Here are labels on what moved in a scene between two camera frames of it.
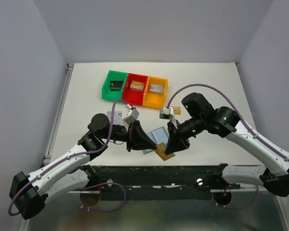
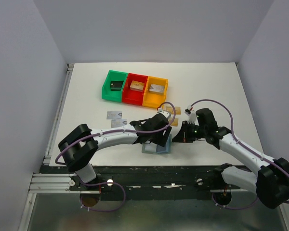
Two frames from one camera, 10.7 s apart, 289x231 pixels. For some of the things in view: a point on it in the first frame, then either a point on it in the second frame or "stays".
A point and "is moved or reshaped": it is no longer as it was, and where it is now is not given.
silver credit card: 118,121 stays
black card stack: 116,85 stays
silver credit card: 117,115 stays
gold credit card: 160,151 is moved or reshaped
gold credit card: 177,110 stays
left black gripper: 137,139 → 162,140
